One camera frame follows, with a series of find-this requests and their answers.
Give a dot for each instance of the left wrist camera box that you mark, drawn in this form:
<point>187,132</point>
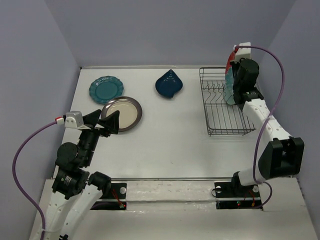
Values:
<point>72,120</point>

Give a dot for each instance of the silver rimmed cream plate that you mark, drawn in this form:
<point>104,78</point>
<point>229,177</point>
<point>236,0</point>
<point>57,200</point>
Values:
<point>130,111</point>

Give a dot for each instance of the red teal floral plate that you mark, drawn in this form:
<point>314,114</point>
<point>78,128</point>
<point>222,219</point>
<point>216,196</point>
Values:
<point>229,78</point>

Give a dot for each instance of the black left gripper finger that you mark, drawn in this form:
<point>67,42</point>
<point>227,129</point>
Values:
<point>111,123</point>
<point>92,118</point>

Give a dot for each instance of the light green round plate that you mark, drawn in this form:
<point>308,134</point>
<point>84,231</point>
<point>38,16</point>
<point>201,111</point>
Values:
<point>228,94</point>

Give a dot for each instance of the black wire dish rack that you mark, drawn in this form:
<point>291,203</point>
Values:
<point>221,118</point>

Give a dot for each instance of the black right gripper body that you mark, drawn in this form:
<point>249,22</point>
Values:
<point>237,66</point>

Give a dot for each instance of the navy leaf shaped dish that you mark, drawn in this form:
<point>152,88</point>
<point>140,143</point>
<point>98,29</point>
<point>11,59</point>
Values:
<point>168,84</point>

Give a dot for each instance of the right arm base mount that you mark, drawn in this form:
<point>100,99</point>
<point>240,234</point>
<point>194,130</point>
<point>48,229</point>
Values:
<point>229,197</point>

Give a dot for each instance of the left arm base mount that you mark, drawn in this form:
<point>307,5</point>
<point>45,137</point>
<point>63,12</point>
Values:
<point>114,199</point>

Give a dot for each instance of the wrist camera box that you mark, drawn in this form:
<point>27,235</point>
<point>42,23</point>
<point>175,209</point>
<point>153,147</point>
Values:
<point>242,51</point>
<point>72,120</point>

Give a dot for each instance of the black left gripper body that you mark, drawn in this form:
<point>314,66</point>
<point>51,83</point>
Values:
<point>89,138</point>

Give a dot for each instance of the teal scalloped plate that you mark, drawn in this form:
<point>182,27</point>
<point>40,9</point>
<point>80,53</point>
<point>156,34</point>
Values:
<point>106,88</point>

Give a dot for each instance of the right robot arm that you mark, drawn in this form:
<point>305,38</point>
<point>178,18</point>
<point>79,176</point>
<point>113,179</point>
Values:
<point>282,155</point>

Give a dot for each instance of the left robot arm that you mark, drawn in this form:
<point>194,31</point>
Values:
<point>75,190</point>

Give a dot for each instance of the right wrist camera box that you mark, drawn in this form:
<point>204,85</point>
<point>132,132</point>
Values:
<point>242,51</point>

